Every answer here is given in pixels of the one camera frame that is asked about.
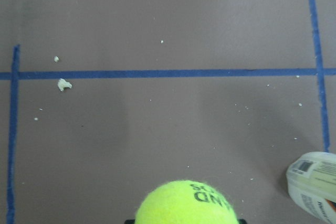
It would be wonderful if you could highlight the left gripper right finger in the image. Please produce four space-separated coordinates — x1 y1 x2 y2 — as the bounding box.
238 219 247 224

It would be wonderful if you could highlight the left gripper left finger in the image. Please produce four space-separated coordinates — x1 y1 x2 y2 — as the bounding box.
124 219 135 224

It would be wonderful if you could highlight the yellow tennis ball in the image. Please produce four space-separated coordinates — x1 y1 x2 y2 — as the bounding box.
135 180 239 223

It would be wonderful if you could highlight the tennis ball can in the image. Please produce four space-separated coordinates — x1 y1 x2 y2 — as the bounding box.
286 152 336 224

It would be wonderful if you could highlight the white popcorn crumb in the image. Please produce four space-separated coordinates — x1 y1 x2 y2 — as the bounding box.
57 78 72 92

